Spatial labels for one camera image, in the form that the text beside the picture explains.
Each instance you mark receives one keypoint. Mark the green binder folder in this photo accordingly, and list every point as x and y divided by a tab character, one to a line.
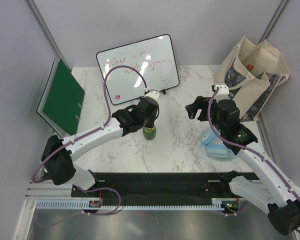
61	103

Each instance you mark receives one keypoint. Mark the beige canvas tote bag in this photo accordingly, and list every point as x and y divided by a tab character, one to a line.
251	90

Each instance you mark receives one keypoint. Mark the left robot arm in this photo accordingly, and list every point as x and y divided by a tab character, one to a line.
60	154

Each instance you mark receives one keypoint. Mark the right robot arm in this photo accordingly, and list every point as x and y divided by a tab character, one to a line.
279	198

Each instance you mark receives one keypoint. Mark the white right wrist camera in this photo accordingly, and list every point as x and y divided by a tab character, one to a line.
220	91

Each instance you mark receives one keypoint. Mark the light blue headphones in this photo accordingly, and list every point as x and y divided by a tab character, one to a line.
215	151

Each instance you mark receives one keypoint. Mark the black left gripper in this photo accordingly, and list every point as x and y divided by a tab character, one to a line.
153	117

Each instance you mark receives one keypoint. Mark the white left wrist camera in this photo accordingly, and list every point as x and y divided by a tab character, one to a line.
153	94

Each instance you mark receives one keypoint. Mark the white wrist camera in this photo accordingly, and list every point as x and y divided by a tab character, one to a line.
153	94
220	91

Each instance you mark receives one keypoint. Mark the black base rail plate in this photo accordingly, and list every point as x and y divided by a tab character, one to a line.
163	188

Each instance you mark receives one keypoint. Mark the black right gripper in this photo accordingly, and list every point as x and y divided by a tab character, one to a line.
192	109

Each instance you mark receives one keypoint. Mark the cola glass bottle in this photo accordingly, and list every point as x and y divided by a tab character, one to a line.
249	67

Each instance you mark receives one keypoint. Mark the whiteboard with red writing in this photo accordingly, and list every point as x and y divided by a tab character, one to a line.
152	60

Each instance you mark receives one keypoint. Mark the green bottle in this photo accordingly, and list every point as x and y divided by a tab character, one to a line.
149	131

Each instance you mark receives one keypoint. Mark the white slotted cable duct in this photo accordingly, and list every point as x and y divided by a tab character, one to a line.
91	205

